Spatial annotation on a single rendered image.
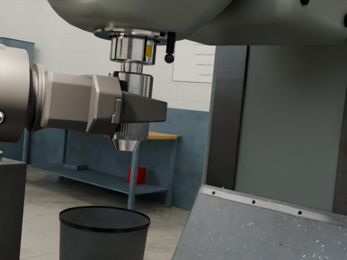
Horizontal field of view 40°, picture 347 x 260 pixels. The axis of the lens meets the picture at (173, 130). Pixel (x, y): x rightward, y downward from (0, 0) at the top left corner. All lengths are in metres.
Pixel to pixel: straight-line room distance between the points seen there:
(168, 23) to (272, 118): 0.41
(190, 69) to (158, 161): 1.22
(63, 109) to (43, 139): 7.44
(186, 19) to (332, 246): 0.44
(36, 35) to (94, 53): 1.47
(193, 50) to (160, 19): 5.37
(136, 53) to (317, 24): 0.23
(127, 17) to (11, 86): 0.12
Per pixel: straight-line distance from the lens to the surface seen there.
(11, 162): 0.80
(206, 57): 5.69
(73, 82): 0.44
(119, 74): 0.48
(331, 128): 0.78
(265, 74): 0.84
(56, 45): 7.78
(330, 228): 0.78
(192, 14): 0.47
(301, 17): 0.56
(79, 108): 0.44
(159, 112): 0.48
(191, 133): 5.72
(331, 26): 0.63
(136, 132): 0.48
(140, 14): 0.44
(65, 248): 2.48
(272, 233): 0.80
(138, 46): 0.48
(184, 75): 5.85
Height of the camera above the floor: 1.24
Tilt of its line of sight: 3 degrees down
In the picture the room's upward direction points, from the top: 5 degrees clockwise
